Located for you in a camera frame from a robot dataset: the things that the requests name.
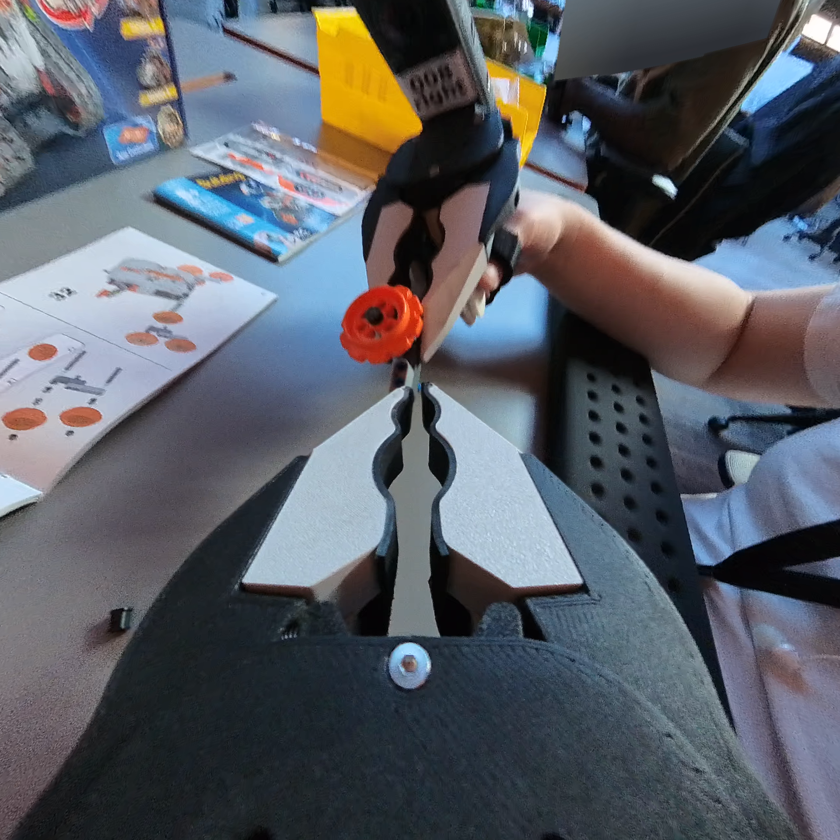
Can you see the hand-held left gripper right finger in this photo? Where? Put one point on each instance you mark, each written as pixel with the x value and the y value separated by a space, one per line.
pixel 505 518

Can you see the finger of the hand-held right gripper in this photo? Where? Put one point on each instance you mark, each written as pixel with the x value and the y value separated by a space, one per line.
pixel 387 256
pixel 459 275

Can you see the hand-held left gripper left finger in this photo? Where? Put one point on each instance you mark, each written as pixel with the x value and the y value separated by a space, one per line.
pixel 315 518

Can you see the orange toy wheel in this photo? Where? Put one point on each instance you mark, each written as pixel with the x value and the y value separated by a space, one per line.
pixel 394 336

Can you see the grey toy beam with axle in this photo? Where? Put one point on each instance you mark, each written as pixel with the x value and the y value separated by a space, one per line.
pixel 399 374

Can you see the person's right forearm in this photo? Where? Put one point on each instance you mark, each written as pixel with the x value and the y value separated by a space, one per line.
pixel 656 315

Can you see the grey desk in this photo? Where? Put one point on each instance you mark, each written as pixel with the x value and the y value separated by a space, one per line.
pixel 262 407

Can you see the person's right hand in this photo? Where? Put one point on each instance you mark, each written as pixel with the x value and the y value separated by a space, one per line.
pixel 544 223

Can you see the yellow plastic bin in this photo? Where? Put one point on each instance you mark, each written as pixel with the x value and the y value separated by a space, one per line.
pixel 354 85

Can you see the printed sticker sheet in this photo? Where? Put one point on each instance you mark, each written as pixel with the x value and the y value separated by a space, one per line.
pixel 295 164

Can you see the black perforated chair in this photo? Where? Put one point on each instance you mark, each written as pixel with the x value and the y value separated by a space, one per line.
pixel 617 446

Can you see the plastic bag of parts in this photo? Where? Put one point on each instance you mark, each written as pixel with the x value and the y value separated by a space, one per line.
pixel 505 39

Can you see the blue booklet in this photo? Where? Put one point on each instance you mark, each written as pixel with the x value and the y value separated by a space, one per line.
pixel 216 210

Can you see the open instruction booklet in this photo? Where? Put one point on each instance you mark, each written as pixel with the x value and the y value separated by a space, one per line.
pixel 216 308

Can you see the small black toy peg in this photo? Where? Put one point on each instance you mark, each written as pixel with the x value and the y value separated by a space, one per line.
pixel 121 620

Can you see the person's grey shoe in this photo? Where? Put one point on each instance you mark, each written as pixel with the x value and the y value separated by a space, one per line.
pixel 738 467

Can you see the brown pencil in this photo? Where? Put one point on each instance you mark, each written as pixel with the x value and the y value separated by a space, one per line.
pixel 210 81

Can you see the person's white shirt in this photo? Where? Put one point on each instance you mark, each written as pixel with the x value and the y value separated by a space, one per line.
pixel 774 656

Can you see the office chair with dark jacket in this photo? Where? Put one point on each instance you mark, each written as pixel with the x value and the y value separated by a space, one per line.
pixel 774 164

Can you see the blue toy box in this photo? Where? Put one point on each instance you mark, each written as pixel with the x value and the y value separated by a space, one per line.
pixel 98 79

